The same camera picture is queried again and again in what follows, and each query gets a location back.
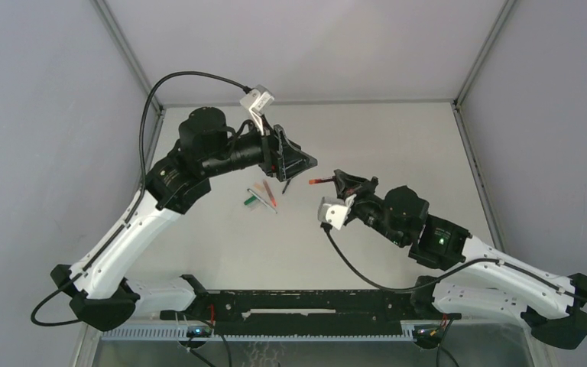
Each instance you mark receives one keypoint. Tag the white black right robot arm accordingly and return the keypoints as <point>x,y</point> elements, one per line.
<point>478,280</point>

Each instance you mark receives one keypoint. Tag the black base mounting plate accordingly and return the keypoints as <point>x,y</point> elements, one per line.
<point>334,312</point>

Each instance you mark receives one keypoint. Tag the clear pen cap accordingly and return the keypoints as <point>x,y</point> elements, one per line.
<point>259,188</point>

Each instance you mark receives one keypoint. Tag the red pen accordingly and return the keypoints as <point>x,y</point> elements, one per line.
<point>321,180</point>

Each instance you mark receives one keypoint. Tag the orange pen with cap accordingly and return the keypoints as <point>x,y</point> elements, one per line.
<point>269,193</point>

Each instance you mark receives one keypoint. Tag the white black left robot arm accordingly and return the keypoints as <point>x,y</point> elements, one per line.
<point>99,292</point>

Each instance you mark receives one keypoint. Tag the white slotted cable duct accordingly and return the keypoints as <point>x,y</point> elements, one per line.
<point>173,332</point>

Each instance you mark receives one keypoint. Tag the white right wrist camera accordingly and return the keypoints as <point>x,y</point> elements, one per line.
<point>334,211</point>

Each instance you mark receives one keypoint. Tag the white green-tipped pen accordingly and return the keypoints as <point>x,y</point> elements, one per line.
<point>262,201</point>

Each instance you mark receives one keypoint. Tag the aluminium frame rail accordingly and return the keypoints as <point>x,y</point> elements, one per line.
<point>481,187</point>

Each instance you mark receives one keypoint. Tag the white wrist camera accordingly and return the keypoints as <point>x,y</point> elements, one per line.
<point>255,102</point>
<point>334,211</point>

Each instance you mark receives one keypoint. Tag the black pen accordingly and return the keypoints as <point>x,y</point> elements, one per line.
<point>287,184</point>

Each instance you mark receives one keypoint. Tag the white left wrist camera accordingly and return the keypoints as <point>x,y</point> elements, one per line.
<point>255,102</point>

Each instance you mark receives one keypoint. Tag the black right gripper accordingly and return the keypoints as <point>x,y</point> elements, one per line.
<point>359,186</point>

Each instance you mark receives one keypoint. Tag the green pen cap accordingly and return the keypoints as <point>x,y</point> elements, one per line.
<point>249,201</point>

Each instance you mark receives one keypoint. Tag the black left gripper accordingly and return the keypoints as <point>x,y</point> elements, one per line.
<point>281,157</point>

